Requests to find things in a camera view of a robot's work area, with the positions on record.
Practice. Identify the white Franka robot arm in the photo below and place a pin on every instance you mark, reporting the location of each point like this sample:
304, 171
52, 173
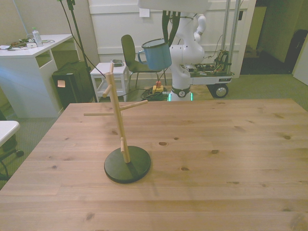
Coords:
185, 50

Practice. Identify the clear plastic water bottle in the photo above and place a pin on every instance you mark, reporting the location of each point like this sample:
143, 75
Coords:
38, 38

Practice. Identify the black moulded chair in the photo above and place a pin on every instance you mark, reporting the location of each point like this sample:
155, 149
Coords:
127, 48

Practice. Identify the blue enamel mug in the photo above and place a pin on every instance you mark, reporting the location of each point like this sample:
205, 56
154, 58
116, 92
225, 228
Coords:
157, 57

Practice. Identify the white desk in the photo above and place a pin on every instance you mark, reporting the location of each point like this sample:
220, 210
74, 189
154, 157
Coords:
24, 72

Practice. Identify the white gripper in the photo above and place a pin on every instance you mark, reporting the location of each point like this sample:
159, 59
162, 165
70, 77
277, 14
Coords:
173, 4

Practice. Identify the yellow emergency stop button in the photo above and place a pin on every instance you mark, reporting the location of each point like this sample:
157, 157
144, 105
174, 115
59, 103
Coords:
158, 87

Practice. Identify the white step stool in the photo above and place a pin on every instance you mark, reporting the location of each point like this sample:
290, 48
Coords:
106, 69

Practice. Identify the aluminium frame post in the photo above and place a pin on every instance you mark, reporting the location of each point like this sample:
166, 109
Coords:
235, 29

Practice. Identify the black office chair base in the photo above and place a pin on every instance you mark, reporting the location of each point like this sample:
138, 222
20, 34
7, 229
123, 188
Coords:
9, 145

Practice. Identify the wheeled cart with electronics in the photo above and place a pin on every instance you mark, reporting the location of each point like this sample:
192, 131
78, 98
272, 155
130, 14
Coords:
211, 79

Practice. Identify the small white box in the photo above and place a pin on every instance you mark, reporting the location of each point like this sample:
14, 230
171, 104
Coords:
31, 45

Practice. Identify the white paper sheet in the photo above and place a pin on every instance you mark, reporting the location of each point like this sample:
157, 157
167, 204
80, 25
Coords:
144, 12

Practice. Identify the black box with orange note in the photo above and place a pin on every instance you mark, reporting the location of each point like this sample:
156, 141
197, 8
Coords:
72, 93

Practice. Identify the wooden mug tree black base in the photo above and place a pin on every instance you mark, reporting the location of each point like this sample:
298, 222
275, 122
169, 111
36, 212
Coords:
119, 120

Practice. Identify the white rounded table top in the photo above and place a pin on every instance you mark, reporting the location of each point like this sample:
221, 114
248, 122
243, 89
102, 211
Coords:
7, 130

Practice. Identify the small grey device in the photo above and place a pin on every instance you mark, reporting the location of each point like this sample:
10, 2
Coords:
117, 63

